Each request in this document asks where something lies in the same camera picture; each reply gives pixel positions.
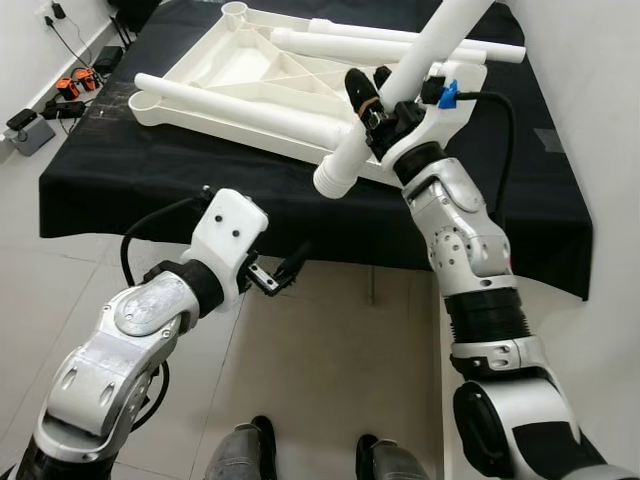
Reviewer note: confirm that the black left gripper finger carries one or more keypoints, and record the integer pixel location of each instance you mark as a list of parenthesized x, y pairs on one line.
[(298, 262)]

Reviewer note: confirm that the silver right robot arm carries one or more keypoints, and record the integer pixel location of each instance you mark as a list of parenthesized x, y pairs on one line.
[(465, 235)]

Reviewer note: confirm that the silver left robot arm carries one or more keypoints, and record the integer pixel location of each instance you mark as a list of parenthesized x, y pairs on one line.
[(110, 350)]

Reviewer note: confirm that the white plastic children table top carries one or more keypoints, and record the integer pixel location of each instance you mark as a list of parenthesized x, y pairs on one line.
[(250, 60)]

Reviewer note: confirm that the black tablecloth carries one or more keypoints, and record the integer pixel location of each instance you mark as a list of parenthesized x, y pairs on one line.
[(200, 190)]

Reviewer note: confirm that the grey tape patch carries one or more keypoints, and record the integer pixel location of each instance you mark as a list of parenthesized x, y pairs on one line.
[(546, 140)]

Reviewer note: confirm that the grey left robot foot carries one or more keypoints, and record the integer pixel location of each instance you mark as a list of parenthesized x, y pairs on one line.
[(240, 455)]

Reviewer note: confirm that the grey robot foot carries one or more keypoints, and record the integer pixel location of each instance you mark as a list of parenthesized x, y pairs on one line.
[(240, 455), (392, 460)]

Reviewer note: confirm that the grey right robot foot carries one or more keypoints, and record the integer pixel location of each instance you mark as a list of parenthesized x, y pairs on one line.
[(392, 460)]

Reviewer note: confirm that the black power adapter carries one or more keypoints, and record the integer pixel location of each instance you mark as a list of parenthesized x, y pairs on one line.
[(108, 58)]

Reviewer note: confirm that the black power strip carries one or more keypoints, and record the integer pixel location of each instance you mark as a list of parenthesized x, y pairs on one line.
[(62, 108)]

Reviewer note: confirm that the orange black device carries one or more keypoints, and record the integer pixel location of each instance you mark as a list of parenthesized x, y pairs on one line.
[(85, 80), (66, 88)]

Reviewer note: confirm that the grey box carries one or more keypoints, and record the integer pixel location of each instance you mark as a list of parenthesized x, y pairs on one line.
[(30, 133)]

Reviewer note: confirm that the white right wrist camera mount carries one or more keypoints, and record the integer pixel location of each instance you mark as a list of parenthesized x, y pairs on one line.
[(440, 135)]

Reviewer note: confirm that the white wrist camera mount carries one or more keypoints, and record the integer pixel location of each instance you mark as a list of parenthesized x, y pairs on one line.
[(228, 240), (440, 135)]

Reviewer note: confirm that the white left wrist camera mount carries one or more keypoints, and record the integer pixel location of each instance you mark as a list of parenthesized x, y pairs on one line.
[(228, 240)]

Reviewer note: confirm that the white wall socket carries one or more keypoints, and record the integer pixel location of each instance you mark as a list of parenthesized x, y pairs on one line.
[(50, 10)]

